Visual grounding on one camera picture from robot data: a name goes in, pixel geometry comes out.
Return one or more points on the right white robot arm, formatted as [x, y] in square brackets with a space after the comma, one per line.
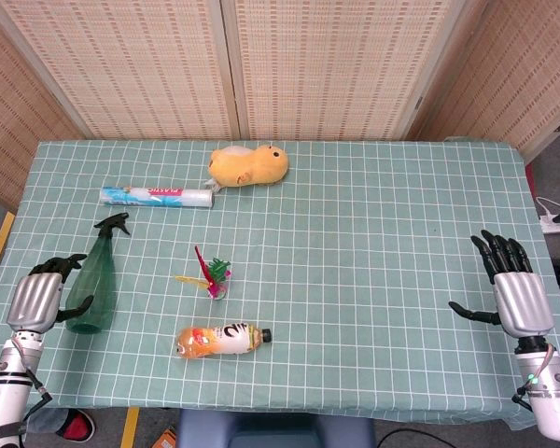
[550, 396]

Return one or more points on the bamboo folding screen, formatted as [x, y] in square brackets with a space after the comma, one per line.
[121, 70]

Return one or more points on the yellow plush toy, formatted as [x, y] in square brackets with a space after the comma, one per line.
[252, 165]

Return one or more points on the green checked tablecloth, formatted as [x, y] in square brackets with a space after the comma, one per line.
[354, 280]

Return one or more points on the green spray bottle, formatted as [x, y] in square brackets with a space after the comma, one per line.
[93, 280]

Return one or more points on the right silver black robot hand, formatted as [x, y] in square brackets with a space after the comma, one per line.
[522, 303]

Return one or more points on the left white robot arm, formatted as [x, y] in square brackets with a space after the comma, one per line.
[4, 392]

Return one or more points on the colourful feather shuttlecock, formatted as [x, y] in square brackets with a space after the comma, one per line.
[214, 277]

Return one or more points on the orange drink bottle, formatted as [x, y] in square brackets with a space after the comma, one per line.
[214, 341]

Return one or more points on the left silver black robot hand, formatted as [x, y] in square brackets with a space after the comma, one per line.
[35, 298]

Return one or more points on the white power strip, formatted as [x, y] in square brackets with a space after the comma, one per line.
[556, 226]

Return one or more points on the plastic wrap roll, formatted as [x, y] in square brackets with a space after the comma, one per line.
[158, 197]

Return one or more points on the orange cardboard box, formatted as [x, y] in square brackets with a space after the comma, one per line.
[165, 438]

